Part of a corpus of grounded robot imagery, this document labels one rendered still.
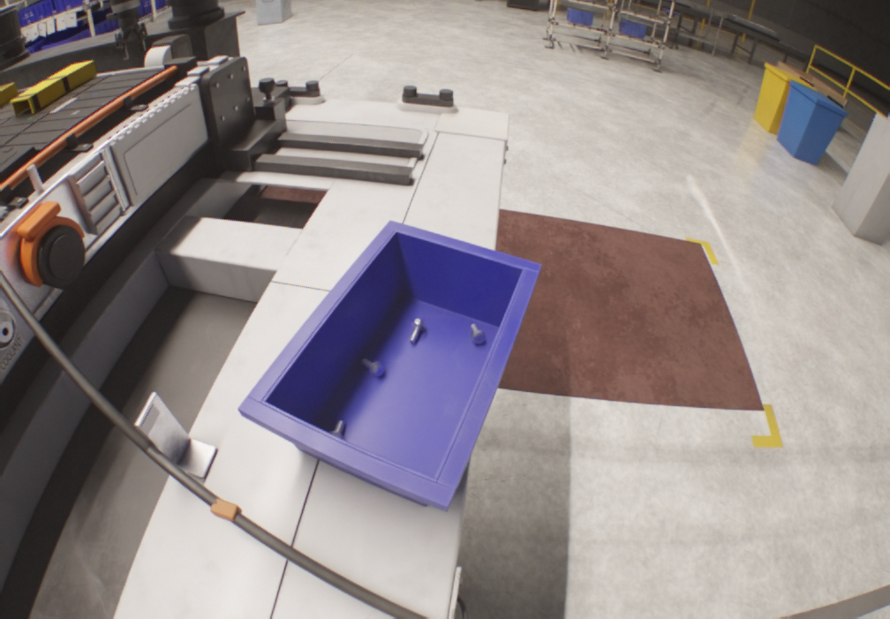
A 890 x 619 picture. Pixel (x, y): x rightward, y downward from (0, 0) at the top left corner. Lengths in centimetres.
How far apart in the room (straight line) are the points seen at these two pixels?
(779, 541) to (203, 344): 159
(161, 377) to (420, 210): 39
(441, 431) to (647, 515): 106
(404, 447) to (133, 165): 46
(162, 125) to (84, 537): 50
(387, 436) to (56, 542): 37
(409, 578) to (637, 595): 102
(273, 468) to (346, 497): 6
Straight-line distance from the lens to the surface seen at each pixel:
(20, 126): 81
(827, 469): 192
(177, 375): 55
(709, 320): 198
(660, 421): 154
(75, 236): 51
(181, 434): 39
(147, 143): 62
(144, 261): 61
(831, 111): 485
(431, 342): 42
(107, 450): 54
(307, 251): 54
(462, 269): 42
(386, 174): 64
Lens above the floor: 117
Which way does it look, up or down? 44 degrees down
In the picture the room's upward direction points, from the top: 5 degrees clockwise
